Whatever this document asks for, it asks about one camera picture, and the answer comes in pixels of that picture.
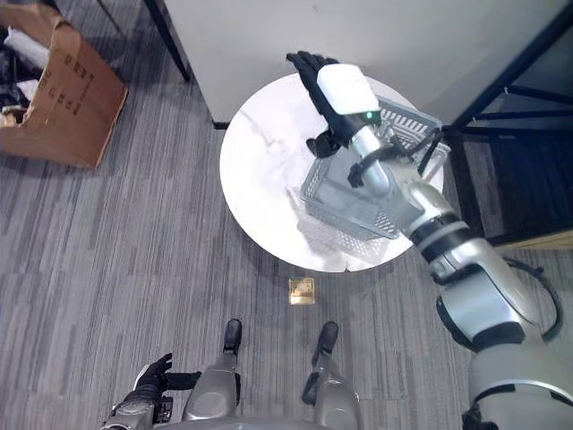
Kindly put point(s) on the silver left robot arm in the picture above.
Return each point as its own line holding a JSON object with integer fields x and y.
{"x": 136, "y": 410}

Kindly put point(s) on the grey plastic basket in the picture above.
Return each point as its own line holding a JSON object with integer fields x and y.
{"x": 358, "y": 188}

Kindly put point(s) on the brass floor socket plate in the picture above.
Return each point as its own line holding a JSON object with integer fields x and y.
{"x": 302, "y": 292}

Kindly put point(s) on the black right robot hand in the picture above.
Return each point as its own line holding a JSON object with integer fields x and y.
{"x": 344, "y": 89}

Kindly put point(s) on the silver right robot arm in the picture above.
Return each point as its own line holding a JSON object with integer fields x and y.
{"x": 465, "y": 286}

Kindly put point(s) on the round white marble table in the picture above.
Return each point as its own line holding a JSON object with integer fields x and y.
{"x": 273, "y": 179}

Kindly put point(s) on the black metal frame rack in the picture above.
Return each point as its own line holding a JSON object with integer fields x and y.
{"x": 510, "y": 125}

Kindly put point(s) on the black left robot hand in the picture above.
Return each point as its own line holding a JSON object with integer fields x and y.
{"x": 157, "y": 375}

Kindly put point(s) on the brown cardboard box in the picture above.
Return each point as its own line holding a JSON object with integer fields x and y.
{"x": 53, "y": 94}

